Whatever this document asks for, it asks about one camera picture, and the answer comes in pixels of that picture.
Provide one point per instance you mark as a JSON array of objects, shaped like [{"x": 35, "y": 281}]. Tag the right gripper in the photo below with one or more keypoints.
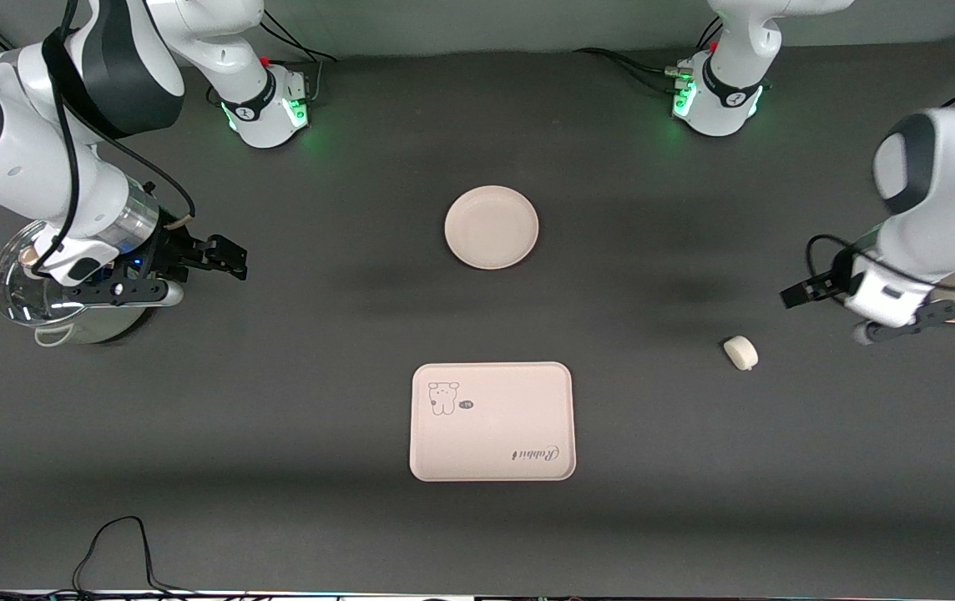
[{"x": 174, "y": 248}]

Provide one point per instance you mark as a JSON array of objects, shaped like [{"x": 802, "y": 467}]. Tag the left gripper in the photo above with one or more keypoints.
[{"x": 830, "y": 283}]

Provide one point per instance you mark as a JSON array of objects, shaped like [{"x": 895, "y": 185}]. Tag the small white bun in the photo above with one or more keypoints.
[{"x": 740, "y": 352}]

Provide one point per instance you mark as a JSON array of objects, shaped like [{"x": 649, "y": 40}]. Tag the round beige plate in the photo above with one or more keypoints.
[{"x": 492, "y": 227}]

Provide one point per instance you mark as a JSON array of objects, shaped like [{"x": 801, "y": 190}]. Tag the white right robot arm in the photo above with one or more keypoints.
[{"x": 18, "y": 159}]

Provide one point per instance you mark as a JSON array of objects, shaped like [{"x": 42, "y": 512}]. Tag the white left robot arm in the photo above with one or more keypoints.
[{"x": 945, "y": 192}]

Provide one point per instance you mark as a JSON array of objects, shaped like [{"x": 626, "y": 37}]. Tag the beige rectangular rabbit tray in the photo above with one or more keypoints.
[{"x": 494, "y": 434}]

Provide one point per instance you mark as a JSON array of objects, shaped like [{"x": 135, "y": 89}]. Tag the green pot with glass lid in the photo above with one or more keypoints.
[{"x": 27, "y": 296}]

